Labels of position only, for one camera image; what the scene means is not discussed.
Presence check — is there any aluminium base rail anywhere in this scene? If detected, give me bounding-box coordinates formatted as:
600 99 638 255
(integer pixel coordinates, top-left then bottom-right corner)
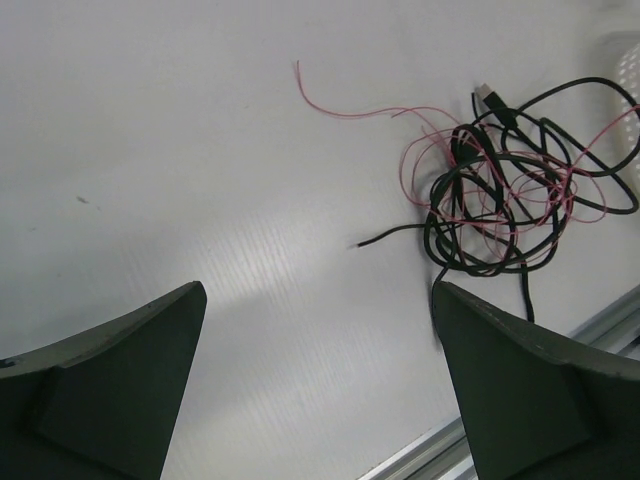
349 284 640 480

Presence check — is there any black cable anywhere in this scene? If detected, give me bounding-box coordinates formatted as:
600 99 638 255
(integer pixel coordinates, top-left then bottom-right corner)
355 75 640 324

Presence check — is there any perforated white plastic basket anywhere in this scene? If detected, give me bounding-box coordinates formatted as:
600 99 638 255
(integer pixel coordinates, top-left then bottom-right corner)
592 28 639 164

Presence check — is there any thin pink wire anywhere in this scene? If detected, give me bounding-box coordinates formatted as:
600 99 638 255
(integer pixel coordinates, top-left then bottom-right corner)
294 59 640 276

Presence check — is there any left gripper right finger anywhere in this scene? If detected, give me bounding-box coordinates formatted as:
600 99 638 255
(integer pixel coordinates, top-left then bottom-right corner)
430 280 640 480

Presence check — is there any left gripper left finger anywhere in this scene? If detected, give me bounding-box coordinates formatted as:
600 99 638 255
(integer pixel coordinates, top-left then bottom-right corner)
1 281 207 479

